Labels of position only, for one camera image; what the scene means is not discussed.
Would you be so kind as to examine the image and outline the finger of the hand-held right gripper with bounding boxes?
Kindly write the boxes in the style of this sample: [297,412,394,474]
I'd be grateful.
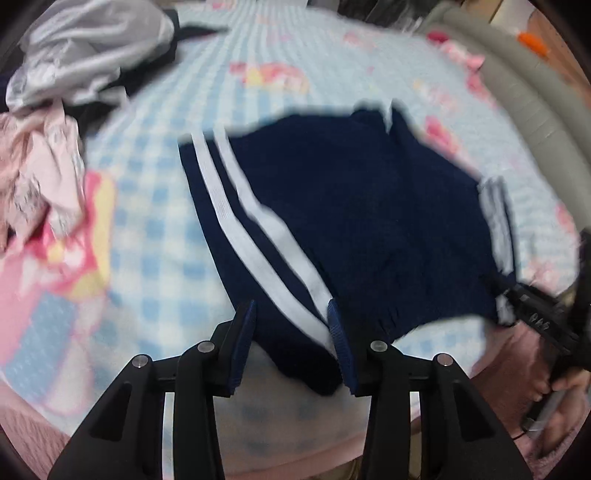
[482,271,522,303]

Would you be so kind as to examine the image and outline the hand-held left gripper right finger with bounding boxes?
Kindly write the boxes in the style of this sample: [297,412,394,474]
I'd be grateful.
[327,299,532,480]

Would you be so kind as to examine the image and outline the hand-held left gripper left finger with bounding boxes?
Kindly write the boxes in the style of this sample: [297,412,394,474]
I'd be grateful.
[47,299,257,480]

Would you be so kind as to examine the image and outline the navy pants with white stripes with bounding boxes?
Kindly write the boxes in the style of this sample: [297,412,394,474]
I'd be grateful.
[178,104,520,398]

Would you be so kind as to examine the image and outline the person's right forearm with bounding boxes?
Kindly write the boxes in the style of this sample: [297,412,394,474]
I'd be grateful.
[538,431,588,464]

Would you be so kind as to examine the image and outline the person's right hand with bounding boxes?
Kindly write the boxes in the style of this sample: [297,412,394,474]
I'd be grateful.
[531,367,591,444]

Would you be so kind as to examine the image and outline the blue checkered printed blanket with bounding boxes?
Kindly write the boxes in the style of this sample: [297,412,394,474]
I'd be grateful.
[0,0,583,468]

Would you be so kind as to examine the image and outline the pink bed sheet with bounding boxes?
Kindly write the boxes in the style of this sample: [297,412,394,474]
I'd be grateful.
[0,318,559,480]

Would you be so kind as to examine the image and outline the orange object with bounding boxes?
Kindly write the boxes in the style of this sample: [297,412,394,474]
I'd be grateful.
[517,31,550,58]

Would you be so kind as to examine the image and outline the pink garment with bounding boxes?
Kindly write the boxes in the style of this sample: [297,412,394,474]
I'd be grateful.
[0,104,88,254]

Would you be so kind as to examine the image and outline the dark garment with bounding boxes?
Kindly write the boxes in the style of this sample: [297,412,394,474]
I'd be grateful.
[0,9,230,134]

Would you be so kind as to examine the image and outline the dark clutter pile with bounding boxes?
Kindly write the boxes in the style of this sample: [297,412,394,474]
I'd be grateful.
[337,0,439,25]

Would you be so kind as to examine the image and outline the grey white garment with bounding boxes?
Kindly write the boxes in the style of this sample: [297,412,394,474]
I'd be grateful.
[7,0,178,114]

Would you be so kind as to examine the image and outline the grey padded bed frame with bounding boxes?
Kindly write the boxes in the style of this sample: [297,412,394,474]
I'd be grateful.
[416,0,591,241]

